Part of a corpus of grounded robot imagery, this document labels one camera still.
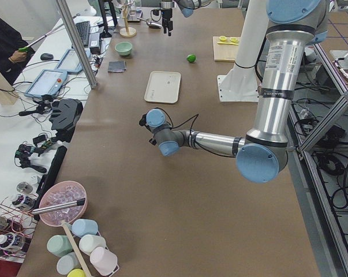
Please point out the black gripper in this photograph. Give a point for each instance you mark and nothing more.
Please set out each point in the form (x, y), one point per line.
(167, 14)
(143, 119)

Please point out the green lime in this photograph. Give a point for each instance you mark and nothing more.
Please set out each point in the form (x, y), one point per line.
(191, 58)

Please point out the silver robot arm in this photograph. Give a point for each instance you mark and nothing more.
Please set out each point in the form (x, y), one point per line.
(186, 7)
(289, 27)

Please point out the white rabbit tray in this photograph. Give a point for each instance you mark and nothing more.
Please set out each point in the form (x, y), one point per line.
(163, 87)

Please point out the silver metal scoop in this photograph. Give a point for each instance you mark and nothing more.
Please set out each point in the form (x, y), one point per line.
(150, 23)

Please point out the wooden stand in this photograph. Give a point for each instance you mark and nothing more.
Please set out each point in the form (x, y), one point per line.
(126, 31)

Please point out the mint green bowl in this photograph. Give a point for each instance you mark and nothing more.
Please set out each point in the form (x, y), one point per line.
(124, 48)

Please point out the yellow plastic knife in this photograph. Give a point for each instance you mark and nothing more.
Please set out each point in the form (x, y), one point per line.
(227, 43)

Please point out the grey folded cloth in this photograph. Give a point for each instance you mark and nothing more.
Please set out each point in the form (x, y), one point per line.
(116, 66)

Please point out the wooden cutting board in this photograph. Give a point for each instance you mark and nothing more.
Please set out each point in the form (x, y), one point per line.
(224, 53)

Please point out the black keyboard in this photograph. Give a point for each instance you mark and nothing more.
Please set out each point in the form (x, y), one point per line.
(83, 29)

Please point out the teach pendant tablet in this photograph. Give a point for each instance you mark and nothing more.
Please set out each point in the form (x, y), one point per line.
(69, 62)
(48, 82)

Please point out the clear plastic ice cubes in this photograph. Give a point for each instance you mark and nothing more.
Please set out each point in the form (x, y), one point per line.
(66, 194)

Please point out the black long case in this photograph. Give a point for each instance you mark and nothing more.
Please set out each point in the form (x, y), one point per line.
(48, 180)

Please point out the black computer mouse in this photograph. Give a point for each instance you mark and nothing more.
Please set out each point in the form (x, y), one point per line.
(46, 57)

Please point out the blue plastic cup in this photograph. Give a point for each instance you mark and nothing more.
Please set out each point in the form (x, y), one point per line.
(83, 227)

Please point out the wooden cup rack stick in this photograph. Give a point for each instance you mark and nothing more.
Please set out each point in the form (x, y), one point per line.
(79, 256)

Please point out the white plastic cup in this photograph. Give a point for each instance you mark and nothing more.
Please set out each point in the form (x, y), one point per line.
(88, 243)

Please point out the pink plastic cup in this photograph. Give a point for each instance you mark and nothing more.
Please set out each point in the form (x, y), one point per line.
(104, 261)

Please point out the green plastic cup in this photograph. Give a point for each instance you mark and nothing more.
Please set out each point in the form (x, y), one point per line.
(59, 245)

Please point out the person in black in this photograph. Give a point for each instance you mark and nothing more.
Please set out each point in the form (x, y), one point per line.
(12, 61)

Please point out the grey plastic cup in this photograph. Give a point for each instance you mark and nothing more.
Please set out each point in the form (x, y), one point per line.
(67, 263)

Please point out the yellow plastic cup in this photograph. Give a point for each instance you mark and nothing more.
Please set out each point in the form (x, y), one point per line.
(76, 273)

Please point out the black plastic bracket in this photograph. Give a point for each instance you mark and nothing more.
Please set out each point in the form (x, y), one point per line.
(64, 116)

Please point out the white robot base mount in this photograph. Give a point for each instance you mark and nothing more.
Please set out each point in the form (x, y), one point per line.
(240, 83)

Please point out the metal scoop with black handle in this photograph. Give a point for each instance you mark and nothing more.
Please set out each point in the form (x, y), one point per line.
(58, 207)

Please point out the aluminium frame post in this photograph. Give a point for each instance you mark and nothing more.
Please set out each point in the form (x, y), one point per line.
(70, 27)

